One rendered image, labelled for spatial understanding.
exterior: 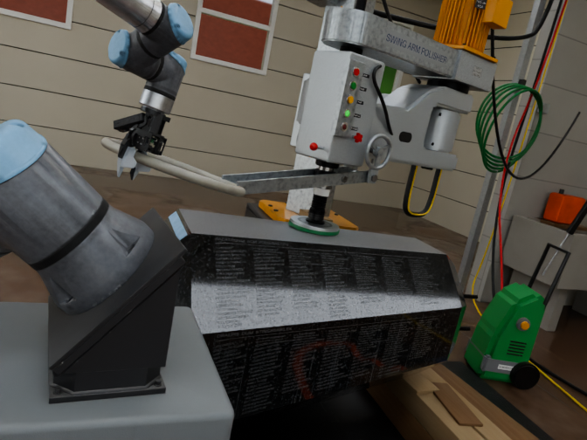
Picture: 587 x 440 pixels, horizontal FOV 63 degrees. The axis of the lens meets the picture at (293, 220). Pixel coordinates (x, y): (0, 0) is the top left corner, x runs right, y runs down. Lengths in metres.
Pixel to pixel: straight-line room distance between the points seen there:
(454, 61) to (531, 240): 2.53
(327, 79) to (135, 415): 1.49
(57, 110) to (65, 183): 7.08
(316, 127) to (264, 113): 6.31
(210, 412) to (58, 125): 7.22
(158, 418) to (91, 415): 0.09
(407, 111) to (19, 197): 1.70
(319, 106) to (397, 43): 0.40
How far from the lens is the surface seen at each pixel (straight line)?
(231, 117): 8.09
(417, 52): 2.16
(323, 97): 1.95
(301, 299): 1.70
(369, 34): 1.96
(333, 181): 1.99
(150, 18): 1.26
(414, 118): 2.21
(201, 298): 1.58
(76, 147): 7.89
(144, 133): 1.43
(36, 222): 0.77
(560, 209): 4.88
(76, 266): 0.79
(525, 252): 4.63
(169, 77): 1.43
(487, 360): 3.23
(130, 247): 0.81
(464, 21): 2.46
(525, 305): 3.18
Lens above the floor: 1.31
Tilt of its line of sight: 12 degrees down
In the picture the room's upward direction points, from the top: 11 degrees clockwise
